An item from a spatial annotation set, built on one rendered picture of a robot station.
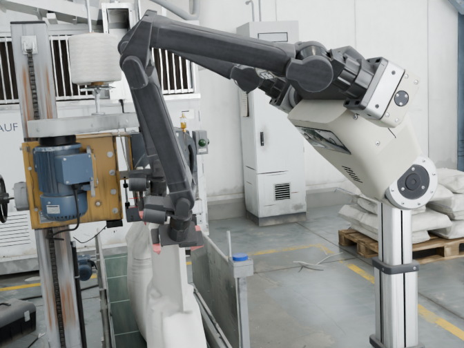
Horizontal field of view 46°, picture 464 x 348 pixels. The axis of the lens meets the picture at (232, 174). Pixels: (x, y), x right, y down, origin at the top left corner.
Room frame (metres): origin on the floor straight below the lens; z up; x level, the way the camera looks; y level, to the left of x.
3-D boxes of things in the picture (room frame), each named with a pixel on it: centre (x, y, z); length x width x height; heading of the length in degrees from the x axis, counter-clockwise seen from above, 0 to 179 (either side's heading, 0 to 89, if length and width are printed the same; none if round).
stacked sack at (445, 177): (4.77, -1.96, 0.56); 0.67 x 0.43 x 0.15; 15
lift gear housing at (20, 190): (1.98, 0.78, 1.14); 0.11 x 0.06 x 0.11; 15
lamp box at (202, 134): (2.09, 0.12, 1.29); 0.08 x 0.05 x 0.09; 15
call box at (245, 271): (1.99, -0.01, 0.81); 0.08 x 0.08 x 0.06; 15
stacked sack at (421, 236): (4.55, -1.32, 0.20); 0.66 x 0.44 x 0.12; 15
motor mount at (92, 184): (1.89, 0.51, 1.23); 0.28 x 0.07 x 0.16; 15
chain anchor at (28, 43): (1.95, 0.68, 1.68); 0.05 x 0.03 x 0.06; 105
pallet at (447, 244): (4.66, -1.65, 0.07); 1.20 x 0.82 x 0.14; 107
